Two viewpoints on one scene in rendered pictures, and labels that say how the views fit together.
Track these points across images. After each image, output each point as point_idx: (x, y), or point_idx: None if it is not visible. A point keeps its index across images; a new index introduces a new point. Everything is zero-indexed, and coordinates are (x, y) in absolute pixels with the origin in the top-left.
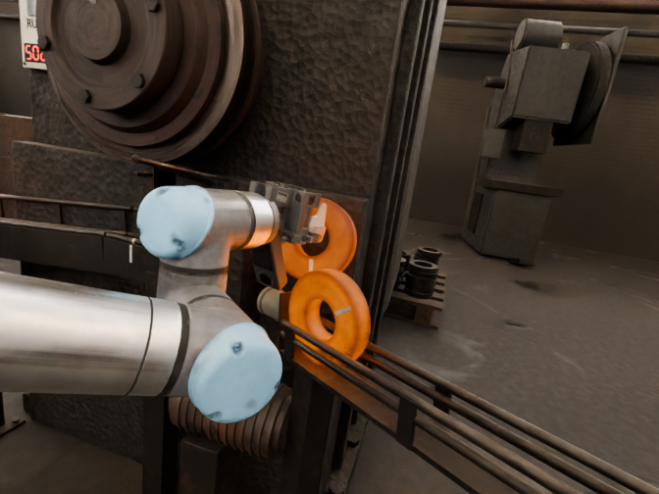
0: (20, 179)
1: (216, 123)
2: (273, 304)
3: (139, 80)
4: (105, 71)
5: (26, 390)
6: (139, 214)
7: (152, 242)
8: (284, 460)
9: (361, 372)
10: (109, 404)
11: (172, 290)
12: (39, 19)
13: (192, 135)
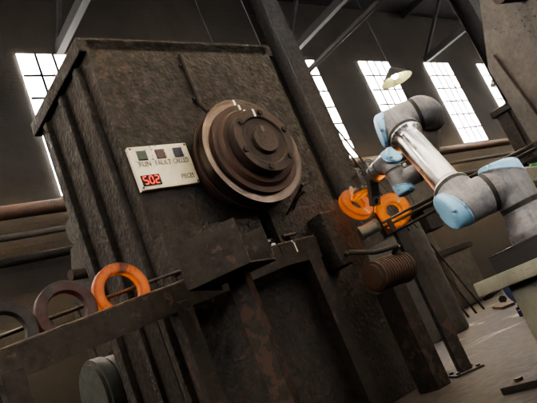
0: (176, 258)
1: (300, 173)
2: (370, 225)
3: (292, 154)
4: (272, 156)
5: (439, 151)
6: (389, 153)
7: (396, 157)
8: (417, 275)
9: (423, 201)
10: (300, 397)
11: (403, 170)
12: (239, 141)
13: (294, 181)
